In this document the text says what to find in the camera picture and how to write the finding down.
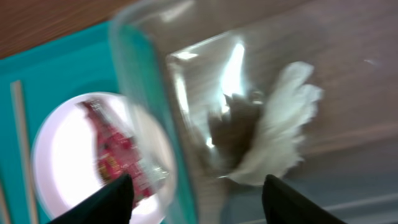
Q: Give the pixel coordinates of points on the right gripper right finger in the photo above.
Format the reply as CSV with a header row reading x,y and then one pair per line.
x,y
284,205

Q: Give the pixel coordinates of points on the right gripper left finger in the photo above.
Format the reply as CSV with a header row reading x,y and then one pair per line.
x,y
113,204

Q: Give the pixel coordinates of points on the red snack wrapper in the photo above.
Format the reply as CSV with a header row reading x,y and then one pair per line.
x,y
117,152

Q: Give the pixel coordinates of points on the white napkin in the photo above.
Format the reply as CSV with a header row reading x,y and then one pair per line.
x,y
274,150

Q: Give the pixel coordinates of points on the large white plate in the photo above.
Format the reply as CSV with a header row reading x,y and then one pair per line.
x,y
64,160

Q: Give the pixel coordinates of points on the clear plastic bin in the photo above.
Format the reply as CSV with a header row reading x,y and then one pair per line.
x,y
178,59

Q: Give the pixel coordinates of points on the teal plastic tray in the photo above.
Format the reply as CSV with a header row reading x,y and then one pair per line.
x,y
76,64

